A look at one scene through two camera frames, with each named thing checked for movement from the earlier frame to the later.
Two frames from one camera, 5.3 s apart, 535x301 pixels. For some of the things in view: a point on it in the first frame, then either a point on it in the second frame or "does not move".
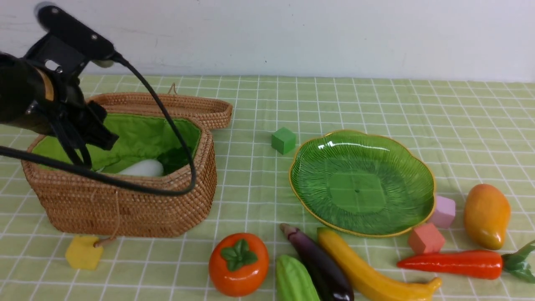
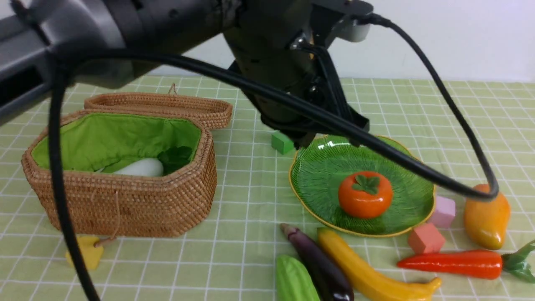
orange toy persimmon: (239, 264) to (365, 194)
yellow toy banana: (371, 284) does not move
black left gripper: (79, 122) to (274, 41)
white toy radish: (150, 167) does not move
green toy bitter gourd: (294, 281) does not move
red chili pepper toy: (484, 264) does not move
